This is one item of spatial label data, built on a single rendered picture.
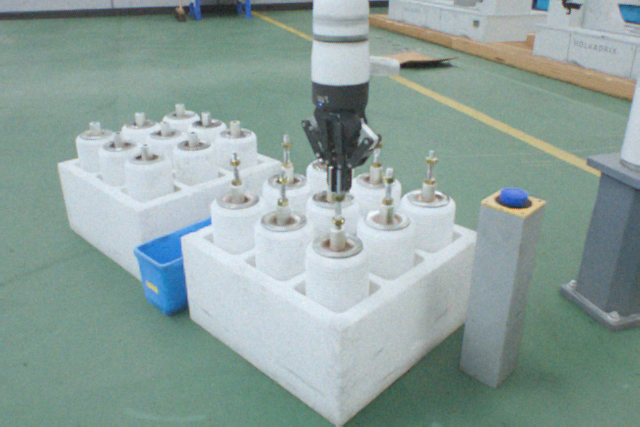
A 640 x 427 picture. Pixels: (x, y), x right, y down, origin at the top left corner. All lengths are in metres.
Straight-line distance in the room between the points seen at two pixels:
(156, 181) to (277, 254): 0.41
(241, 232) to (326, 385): 0.29
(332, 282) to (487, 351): 0.29
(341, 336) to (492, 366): 0.29
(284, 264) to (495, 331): 0.35
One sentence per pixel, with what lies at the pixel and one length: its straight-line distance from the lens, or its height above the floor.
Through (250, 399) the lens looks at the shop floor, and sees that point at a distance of 0.94.
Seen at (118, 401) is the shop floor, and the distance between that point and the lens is 0.98.
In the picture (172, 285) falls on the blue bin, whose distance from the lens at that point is 1.10.
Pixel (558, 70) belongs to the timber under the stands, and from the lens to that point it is 3.41.
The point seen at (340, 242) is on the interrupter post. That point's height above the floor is 0.26.
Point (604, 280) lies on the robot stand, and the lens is 1.18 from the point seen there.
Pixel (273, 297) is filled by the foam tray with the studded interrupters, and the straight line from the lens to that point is 0.85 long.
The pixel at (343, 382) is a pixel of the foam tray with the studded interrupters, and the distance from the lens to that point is 0.84.
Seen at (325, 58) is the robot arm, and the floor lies 0.53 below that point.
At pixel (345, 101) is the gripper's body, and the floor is 0.48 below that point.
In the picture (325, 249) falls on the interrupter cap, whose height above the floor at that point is 0.25.
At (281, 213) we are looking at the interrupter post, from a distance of 0.88.
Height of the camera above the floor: 0.65
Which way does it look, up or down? 23 degrees down
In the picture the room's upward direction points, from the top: straight up
